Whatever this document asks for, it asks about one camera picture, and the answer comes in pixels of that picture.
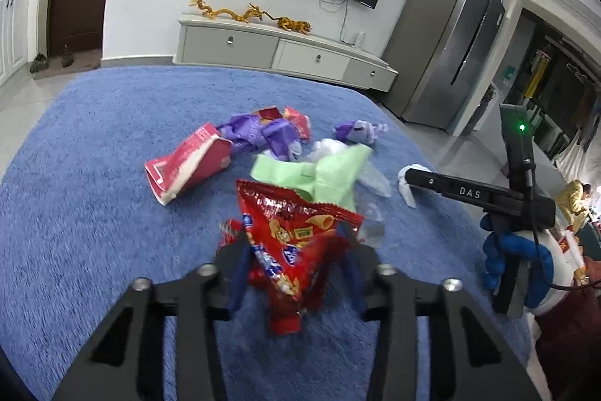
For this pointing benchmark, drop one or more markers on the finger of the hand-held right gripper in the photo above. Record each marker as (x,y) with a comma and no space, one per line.
(427,180)

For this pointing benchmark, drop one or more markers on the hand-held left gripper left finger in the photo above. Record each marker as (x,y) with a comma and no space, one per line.
(239,279)

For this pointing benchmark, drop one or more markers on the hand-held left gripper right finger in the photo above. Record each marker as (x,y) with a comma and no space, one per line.
(357,283)

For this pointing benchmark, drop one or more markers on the white tissue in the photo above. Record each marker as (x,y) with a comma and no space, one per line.
(404,189)

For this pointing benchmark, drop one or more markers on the red snack packet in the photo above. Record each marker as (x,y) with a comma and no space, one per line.
(286,232)

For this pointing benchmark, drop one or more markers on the green plastic bag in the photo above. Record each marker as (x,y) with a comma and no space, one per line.
(328,175)

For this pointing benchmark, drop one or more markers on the large purple wrapper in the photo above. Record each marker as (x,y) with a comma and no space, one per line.
(274,133)

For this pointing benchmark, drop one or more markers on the person's right forearm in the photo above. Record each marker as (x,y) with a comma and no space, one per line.
(566,269)

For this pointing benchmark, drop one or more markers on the person's right hand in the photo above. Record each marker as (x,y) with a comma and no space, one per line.
(497,250)

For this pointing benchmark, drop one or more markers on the clear plastic bag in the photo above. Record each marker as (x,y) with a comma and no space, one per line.
(375,182)

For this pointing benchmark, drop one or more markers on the yellow hanging garment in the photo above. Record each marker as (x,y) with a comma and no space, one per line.
(535,74)

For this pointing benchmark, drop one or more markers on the small purple wrapper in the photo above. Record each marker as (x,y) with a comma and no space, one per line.
(354,131)

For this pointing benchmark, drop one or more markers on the red and white paper carton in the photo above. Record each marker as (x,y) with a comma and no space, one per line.
(188,161)

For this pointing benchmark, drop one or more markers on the grey refrigerator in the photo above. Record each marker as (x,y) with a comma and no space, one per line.
(436,44)

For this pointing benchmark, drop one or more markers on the small red wrapper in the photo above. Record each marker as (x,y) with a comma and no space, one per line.
(298,119)

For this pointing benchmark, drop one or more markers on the white power strip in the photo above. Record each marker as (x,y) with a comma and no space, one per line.
(360,39)

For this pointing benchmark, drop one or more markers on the dark red cloth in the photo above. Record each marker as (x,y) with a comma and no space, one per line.
(573,335)

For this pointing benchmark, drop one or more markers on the golden tiger figurine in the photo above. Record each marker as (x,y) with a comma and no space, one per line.
(293,25)

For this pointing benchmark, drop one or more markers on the white television cabinet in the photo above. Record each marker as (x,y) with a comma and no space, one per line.
(234,48)

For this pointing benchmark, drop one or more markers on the golden dragon figurine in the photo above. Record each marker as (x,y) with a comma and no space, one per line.
(251,13)
(211,9)

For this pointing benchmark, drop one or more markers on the dark shoe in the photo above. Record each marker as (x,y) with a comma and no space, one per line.
(67,57)
(40,63)

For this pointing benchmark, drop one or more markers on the white cupboard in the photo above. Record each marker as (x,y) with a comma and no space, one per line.
(11,34)

